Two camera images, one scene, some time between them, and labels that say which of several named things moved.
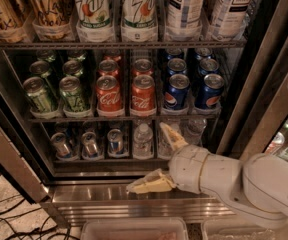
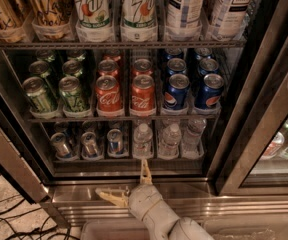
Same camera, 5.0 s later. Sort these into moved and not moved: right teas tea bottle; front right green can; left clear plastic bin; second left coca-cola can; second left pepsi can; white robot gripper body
Moved: white robot gripper body
Not moved: front right green can; right teas tea bottle; left clear plastic bin; second left pepsi can; second left coca-cola can
